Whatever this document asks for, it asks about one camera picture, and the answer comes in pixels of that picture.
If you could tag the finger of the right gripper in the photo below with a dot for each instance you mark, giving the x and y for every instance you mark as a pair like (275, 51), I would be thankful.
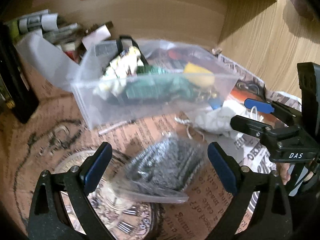
(267, 108)
(268, 136)

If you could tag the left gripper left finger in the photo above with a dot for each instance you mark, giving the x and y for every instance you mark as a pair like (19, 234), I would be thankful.
(48, 218)

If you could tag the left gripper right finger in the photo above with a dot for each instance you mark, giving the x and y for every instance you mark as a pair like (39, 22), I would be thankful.
(271, 218)

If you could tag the white drawstring pouch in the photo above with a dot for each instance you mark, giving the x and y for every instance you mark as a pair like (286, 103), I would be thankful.
(218, 121)

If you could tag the yellow sponge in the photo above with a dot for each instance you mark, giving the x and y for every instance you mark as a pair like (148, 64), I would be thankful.
(199, 76)

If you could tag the clear bag grey fabric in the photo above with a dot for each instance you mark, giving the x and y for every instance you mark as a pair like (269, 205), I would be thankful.
(162, 172)

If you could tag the green knitted cloth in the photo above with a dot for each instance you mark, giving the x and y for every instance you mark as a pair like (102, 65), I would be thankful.
(155, 83)

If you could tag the black white fabric pouch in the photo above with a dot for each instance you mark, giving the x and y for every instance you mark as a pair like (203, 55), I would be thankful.
(123, 66)

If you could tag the person's right hand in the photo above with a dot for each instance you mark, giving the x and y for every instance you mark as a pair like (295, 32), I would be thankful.
(283, 169)

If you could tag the dark wine bottle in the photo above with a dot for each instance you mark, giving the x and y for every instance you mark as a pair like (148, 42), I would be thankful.
(18, 95)

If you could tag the clear plastic storage box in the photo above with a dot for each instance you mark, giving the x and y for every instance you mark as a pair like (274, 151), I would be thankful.
(172, 56)

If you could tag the small white cardboard box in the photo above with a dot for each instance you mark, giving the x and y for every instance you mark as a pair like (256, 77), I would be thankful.
(96, 34)

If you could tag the stack of papers and books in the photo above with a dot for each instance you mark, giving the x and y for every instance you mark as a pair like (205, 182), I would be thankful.
(50, 26)

